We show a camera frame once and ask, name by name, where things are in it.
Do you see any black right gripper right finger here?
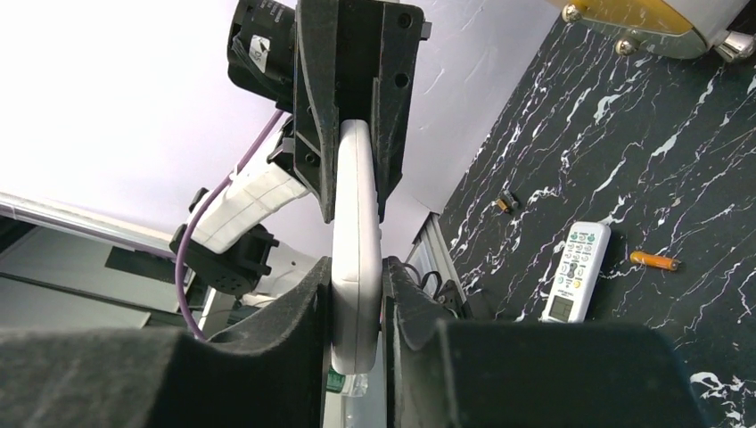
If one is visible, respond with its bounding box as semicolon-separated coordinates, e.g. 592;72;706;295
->
382;257;708;427

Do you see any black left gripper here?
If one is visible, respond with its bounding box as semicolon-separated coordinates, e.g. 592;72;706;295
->
227;1;424;224

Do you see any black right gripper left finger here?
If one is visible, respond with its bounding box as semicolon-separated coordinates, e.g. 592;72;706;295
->
1;258;331;427

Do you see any long white remote control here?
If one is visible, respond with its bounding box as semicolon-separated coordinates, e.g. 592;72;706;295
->
331;119;382;375

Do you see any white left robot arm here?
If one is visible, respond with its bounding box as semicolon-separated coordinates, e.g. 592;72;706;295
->
169;1;431;297

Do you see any small white buttoned remote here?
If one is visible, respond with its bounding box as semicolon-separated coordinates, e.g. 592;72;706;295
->
540;221;612;323

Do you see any orange battery centre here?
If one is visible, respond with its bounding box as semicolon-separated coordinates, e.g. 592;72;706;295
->
629;251;681;272

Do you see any cream cylindrical drum container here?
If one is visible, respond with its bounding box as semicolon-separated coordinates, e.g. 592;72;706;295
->
551;0;755;62

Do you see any aluminium frame rail right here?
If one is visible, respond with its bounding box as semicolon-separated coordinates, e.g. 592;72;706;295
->
404;212;473;319

